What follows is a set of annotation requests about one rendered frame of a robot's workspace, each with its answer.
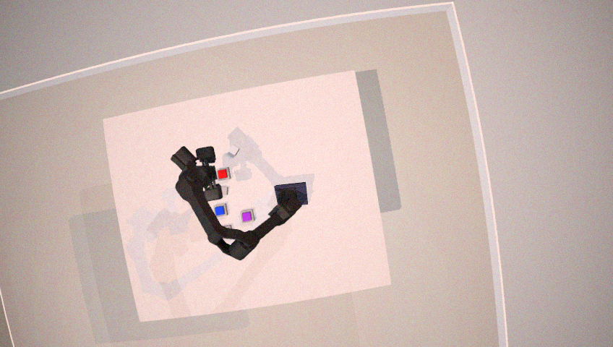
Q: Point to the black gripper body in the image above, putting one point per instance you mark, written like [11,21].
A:
[204,154]

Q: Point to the red button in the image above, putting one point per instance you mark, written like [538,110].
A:
[223,173]

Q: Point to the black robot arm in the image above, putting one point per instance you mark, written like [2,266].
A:
[190,186]

